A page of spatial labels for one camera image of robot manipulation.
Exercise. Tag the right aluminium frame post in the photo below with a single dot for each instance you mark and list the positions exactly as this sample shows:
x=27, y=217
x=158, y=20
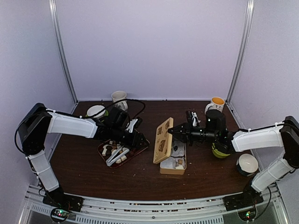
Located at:
x=242, y=49

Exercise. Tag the lime green bowl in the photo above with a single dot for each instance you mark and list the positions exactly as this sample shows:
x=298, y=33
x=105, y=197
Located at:
x=217, y=153

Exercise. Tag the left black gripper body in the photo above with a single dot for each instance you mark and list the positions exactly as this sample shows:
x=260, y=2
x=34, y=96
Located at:
x=131, y=142

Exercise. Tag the patterned white mug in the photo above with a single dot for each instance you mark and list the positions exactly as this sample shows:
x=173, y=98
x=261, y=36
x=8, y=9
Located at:
x=119, y=99

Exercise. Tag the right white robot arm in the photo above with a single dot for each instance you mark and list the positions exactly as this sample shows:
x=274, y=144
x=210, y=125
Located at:
x=283, y=134

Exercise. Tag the bear print tin lid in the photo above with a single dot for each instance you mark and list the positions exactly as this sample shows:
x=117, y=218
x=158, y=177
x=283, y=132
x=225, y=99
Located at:
x=163, y=141

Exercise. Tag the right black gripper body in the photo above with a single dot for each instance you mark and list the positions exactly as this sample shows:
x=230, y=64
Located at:
x=188, y=134

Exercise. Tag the aluminium frame post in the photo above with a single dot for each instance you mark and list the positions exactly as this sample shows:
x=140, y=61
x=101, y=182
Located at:
x=242, y=49
x=61, y=51

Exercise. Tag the left aluminium frame post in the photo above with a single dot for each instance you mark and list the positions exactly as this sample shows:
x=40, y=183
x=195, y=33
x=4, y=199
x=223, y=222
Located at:
x=61, y=51

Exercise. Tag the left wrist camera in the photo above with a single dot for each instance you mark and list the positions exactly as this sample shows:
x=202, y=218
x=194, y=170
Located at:
x=133, y=124

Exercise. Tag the beige tin box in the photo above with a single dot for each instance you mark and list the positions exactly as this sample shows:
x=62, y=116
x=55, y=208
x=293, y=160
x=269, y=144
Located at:
x=176, y=163

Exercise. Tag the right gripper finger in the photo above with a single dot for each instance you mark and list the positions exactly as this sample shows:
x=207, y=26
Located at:
x=176, y=136
x=176, y=129

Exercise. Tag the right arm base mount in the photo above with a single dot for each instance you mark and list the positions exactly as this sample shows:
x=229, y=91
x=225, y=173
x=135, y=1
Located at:
x=245, y=205

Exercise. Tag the dark blue white bowl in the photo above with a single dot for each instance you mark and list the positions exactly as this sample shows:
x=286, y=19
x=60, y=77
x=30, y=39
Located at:
x=247, y=165

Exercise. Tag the white handled metal tongs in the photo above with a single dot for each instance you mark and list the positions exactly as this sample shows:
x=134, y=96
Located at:
x=116, y=155

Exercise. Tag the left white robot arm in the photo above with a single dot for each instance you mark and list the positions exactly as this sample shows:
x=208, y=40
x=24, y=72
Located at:
x=40, y=121

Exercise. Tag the white paper cup liner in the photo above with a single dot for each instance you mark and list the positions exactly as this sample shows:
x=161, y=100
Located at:
x=181, y=150
x=169, y=163

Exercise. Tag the dark red chocolate tray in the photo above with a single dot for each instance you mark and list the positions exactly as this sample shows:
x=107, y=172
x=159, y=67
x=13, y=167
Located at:
x=106, y=148

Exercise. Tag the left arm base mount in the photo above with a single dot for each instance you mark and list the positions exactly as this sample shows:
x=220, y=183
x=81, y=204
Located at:
x=65, y=209

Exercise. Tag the orange inside white mug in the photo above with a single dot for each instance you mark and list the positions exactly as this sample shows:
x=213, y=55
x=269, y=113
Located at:
x=216, y=103

